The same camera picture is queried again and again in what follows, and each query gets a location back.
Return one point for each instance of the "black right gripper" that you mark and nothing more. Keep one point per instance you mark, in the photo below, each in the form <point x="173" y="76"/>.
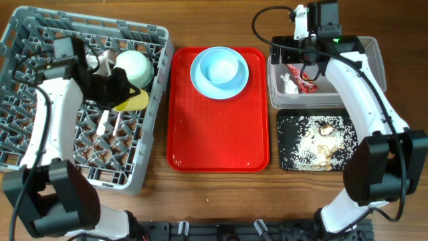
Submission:
<point x="284" y="41"/>

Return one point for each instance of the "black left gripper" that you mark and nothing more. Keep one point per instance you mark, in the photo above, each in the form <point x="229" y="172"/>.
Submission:
<point x="124" y="86"/>

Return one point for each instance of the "yellow plastic cup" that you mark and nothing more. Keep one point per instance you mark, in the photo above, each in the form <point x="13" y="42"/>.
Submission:
<point x="138" y="102"/>

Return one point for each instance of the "white plastic spoon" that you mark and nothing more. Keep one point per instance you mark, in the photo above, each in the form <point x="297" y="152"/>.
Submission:
<point x="101" y="125"/>

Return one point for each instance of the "white napkin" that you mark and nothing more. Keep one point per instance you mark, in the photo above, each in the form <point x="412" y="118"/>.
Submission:
<point x="289" y="86"/>

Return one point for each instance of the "green bowl with food scraps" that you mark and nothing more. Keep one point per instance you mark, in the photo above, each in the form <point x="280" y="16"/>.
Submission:
<point x="139" y="69"/>

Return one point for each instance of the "red candy wrapper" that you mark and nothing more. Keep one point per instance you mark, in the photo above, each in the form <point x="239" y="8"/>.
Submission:
<point x="304" y="85"/>

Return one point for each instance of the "white plastic fork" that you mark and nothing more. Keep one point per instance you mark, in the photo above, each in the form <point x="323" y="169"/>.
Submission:
<point x="117" y="124"/>

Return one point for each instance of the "light green bowl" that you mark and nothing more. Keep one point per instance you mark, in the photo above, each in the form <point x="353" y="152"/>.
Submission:
<point x="219" y="65"/>

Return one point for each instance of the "light blue plate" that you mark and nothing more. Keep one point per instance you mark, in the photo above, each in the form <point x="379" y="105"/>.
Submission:
<point x="224" y="91"/>

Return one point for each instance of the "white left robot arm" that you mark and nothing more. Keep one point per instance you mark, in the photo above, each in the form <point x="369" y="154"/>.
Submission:
<point x="48" y="193"/>

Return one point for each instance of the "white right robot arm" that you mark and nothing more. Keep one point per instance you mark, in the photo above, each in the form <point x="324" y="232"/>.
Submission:
<point x="387" y="164"/>

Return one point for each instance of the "grey dishwasher rack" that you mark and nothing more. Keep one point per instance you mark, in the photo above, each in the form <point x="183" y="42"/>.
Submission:
<point x="115" y="163"/>

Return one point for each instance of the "black tray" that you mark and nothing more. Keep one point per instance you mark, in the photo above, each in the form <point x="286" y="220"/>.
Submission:
<point x="284" y="140"/>

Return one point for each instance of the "spilled rice and food scraps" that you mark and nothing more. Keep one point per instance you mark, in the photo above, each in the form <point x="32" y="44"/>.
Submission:
<point x="317" y="144"/>

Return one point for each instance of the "red plastic tray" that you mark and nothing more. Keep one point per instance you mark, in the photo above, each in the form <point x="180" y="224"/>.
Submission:
<point x="220" y="136"/>

